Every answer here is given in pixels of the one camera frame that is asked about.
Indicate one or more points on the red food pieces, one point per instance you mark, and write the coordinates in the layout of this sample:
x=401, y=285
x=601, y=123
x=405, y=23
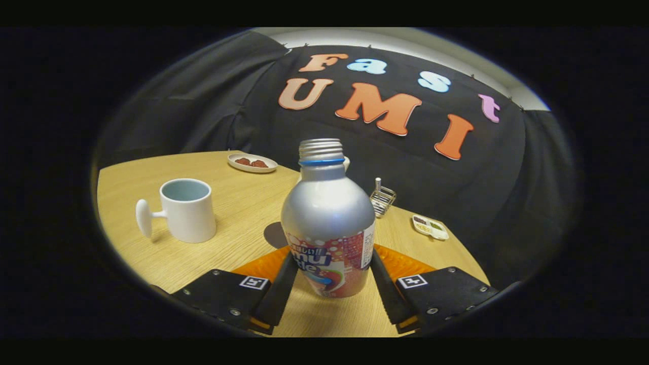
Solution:
x=252, y=162

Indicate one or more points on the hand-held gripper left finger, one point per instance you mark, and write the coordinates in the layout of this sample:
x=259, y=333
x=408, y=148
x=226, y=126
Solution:
x=281, y=294

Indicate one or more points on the black backdrop cloth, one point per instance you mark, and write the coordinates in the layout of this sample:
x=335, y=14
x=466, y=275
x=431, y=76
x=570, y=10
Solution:
x=456, y=192

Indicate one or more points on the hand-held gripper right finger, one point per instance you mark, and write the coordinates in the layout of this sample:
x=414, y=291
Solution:
x=390, y=299

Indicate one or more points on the white toaster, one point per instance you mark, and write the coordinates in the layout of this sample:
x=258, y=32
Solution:
x=347, y=163

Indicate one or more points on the white oval plate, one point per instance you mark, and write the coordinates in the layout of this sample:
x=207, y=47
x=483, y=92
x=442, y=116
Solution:
x=241, y=167

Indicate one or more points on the wooden table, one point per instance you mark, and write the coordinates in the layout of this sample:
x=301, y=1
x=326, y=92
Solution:
x=238, y=203

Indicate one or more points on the metal spoon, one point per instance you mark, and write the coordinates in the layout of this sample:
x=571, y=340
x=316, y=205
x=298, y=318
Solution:
x=377, y=183

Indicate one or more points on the dark round coaster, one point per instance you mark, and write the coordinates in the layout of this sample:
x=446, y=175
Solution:
x=274, y=235

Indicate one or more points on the silver juice bottle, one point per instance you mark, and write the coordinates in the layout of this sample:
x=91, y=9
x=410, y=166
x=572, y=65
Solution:
x=327, y=213

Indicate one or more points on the small white condiment dish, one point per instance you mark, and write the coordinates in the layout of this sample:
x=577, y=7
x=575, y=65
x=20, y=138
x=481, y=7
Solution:
x=431, y=228

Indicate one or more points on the white cup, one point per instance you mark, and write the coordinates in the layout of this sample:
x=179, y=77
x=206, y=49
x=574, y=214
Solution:
x=190, y=220

